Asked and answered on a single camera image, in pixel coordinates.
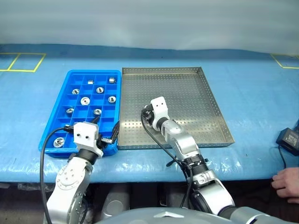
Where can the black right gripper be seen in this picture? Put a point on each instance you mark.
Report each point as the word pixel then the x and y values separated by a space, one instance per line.
pixel 149 117

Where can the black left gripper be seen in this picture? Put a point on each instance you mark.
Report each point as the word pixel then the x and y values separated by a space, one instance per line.
pixel 102 141

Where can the metal roller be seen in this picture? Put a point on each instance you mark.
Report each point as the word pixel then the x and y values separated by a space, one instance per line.
pixel 75 91
pixel 85 101
pixel 100 89
pixel 69 110
pixel 111 80
pixel 59 142
pixel 97 111
pixel 112 99
pixel 90 81

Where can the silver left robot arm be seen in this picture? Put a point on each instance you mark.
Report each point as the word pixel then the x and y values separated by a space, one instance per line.
pixel 70 182

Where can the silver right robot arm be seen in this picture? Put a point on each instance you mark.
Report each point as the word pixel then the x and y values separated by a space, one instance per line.
pixel 184 143

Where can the perforated steel tray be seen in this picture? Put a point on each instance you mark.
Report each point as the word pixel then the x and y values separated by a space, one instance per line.
pixel 187 105

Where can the blue compartment tray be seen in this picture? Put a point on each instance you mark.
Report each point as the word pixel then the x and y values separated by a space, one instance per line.
pixel 70 77

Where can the person's bare hand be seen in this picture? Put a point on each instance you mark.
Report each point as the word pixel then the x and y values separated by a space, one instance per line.
pixel 287 184

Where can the dark rounded shape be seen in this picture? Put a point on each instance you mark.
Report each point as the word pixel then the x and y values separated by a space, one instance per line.
pixel 116 203

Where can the blue plastic table cover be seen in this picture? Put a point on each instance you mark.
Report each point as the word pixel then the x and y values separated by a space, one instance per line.
pixel 245 105

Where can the grey robot torso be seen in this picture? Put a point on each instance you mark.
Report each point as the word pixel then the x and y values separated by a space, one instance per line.
pixel 163 217

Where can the black power adapter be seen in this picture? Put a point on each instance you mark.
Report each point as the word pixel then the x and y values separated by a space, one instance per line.
pixel 288 140

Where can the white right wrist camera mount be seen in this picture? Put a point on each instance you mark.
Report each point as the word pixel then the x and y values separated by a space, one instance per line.
pixel 160 106

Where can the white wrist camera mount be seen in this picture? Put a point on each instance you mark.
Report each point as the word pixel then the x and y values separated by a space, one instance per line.
pixel 85 133
pixel 160 106

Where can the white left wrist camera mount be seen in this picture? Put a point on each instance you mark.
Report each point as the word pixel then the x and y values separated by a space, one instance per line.
pixel 85 133

